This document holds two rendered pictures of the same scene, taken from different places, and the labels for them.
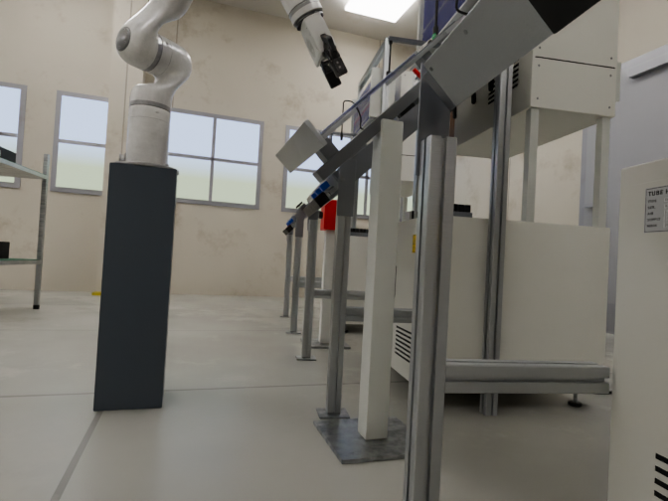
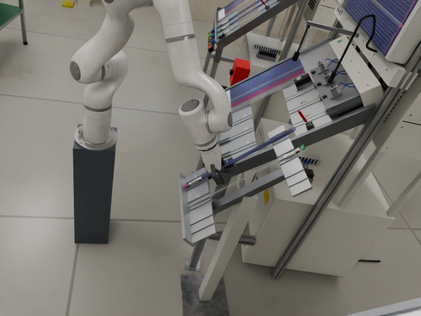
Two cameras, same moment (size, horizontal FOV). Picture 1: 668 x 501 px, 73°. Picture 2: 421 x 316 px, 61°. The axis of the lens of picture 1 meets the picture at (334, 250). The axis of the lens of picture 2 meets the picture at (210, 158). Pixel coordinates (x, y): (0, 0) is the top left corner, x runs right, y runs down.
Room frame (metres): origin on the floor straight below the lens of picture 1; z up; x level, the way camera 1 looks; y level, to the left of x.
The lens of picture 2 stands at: (0.15, 0.08, 1.78)
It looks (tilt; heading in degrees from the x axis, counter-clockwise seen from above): 39 degrees down; 359
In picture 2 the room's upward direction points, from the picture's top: 17 degrees clockwise
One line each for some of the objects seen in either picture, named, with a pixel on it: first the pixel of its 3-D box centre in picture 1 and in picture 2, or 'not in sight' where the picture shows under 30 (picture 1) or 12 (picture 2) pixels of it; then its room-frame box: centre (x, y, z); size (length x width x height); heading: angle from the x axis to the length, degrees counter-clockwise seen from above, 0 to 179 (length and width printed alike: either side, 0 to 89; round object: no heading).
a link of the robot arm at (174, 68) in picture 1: (161, 77); (104, 76); (1.40, 0.57, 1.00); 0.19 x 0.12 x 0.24; 148
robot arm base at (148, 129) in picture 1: (148, 140); (96, 121); (1.38, 0.59, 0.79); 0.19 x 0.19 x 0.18
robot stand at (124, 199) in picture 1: (138, 284); (94, 189); (1.38, 0.59, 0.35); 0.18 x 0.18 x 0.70; 19
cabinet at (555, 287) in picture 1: (469, 304); (299, 199); (1.81, -0.56, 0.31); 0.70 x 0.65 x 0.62; 10
